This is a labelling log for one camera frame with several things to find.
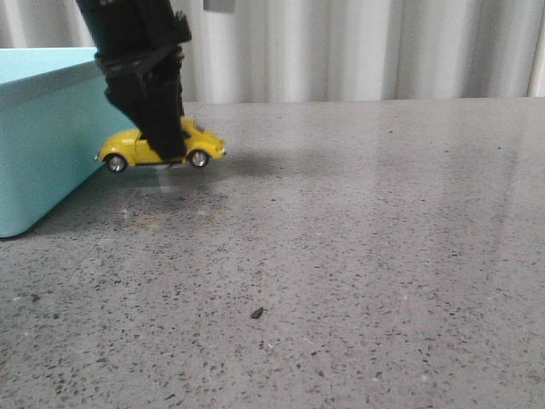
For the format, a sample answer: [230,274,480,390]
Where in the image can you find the yellow toy beetle car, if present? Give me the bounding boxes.
[95,116,226,173]

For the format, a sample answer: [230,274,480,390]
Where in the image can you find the grey pleated curtain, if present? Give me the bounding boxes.
[0,0,545,104]

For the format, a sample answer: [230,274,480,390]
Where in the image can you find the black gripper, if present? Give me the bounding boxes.
[77,1,191,158]

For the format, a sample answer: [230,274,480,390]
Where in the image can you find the light blue storage box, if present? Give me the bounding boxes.
[1,47,132,238]

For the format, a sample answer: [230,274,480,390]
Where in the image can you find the small black debris piece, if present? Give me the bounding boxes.
[250,307,265,320]

